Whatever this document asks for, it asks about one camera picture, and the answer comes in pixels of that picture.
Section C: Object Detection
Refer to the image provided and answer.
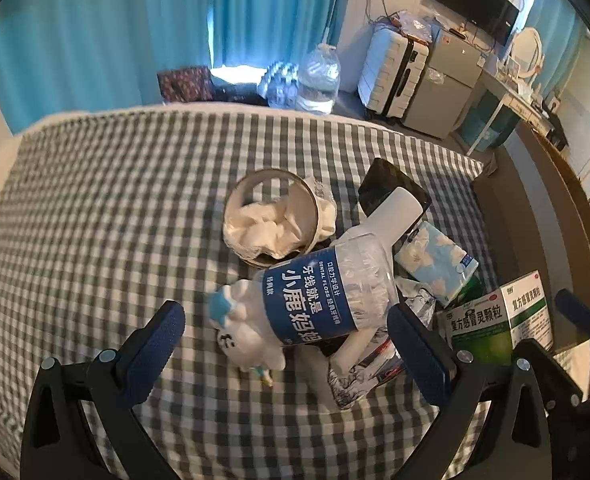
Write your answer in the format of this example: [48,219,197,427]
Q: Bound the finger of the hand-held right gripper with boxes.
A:
[555,287,590,361]

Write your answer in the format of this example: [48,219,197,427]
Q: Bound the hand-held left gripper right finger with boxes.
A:
[387,302,583,480]

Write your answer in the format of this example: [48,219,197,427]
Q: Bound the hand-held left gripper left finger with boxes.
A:
[20,301,188,480]

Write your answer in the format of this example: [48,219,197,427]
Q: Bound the white plush toy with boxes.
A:
[207,280,288,387]

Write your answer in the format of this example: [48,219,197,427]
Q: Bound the clear bottle with blue label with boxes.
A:
[252,186,423,348]

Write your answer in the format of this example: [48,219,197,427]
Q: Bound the grey tape roll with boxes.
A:
[222,169,321,266]

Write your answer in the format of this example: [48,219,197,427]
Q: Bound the green and white medicine box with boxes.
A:
[505,270,556,352]

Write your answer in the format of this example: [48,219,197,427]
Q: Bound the crumpled silver foil packet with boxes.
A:
[397,277,438,332]

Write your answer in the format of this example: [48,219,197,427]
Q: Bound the crumpled printed plastic wrapper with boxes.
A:
[327,332,408,399]

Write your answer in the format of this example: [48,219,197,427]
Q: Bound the blue floral tissue pack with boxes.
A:
[394,221,480,306]

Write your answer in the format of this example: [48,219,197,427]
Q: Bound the grey checked bed sheet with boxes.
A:
[0,107,500,480]

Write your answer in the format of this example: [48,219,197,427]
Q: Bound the crumpled white tissue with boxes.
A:
[224,179,339,262]

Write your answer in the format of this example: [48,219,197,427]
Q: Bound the black textured case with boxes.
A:
[359,158,432,222]

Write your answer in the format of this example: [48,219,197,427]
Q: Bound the black garment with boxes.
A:
[540,102,572,149]

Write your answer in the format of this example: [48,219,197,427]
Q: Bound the teal basket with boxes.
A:
[462,90,519,153]

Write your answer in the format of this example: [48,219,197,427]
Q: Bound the white dressing table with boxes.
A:
[455,67,570,155]

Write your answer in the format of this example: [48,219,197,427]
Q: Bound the dark patterned bag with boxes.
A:
[157,66,215,104]

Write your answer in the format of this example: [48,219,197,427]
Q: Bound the pile of dark shoes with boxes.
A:
[210,80,271,107]

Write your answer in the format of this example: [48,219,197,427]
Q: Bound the white oval mirror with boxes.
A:
[510,26,546,83]

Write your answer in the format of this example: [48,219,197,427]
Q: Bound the silver mini fridge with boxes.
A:
[405,27,486,141]

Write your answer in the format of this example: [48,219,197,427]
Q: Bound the pack of water bottles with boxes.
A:
[257,60,301,109]

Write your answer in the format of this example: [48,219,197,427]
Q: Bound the white suitcase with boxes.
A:
[357,25,433,122]

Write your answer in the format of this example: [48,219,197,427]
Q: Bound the large clear water jug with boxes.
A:
[297,44,342,114]

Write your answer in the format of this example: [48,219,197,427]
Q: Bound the teal curtain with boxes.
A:
[0,0,216,134]
[522,0,590,106]
[210,0,357,75]

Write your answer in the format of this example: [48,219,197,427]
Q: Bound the clear plastic bags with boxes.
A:
[385,10,446,44]

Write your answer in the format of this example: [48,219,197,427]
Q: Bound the black wall television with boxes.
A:
[433,0,520,46]

